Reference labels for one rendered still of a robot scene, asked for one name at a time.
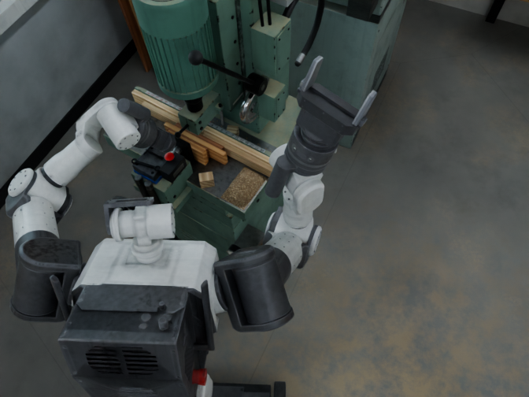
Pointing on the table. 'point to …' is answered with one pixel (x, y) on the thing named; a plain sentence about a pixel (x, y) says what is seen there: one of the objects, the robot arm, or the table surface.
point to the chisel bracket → (197, 120)
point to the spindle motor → (178, 45)
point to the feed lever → (257, 85)
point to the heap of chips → (243, 188)
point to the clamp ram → (183, 149)
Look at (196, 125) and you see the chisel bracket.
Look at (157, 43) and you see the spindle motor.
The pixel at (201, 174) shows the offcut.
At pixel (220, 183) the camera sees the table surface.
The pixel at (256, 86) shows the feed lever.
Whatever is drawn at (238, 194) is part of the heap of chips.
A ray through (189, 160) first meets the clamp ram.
